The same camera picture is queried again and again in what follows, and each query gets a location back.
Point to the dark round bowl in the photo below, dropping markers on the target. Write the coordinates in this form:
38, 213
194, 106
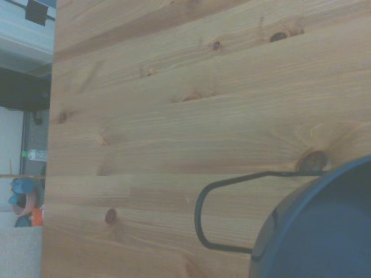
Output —
324, 231

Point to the orange small container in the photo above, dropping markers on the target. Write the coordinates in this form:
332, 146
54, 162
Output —
37, 217

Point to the translucent plastic storage bin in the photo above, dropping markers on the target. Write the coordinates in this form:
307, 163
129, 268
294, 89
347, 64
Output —
23, 43

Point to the black binder clip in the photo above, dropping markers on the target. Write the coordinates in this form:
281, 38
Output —
36, 13

